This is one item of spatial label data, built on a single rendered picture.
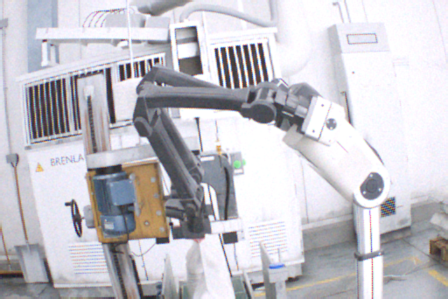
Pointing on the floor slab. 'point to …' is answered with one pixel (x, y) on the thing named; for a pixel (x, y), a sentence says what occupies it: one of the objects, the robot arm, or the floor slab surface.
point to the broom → (10, 267)
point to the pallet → (439, 247)
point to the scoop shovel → (30, 253)
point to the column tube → (94, 170)
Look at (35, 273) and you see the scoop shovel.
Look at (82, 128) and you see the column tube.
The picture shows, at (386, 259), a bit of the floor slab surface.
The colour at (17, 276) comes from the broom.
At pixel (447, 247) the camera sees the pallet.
